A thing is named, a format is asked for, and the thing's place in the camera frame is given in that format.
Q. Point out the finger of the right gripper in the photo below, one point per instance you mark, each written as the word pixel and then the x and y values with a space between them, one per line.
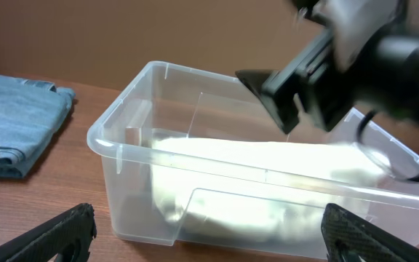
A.
pixel 253 80

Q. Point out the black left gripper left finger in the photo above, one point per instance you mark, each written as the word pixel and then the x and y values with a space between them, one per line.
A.
pixel 64 238

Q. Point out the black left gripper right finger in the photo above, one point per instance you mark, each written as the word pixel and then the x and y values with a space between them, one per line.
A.
pixel 349 238

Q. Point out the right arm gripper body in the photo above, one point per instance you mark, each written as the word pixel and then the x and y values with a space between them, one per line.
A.
pixel 310 83

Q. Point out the cream cloth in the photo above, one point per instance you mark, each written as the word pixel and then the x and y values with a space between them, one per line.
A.
pixel 254 191

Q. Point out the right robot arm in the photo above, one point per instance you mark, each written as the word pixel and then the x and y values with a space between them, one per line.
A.
pixel 386 74

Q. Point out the clear plastic storage bin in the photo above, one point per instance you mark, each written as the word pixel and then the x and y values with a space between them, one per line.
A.
pixel 173 101

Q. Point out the folded blue denim jeans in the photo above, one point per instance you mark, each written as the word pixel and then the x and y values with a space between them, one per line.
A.
pixel 31 112

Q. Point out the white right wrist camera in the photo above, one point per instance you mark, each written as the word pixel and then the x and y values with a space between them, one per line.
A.
pixel 352 22

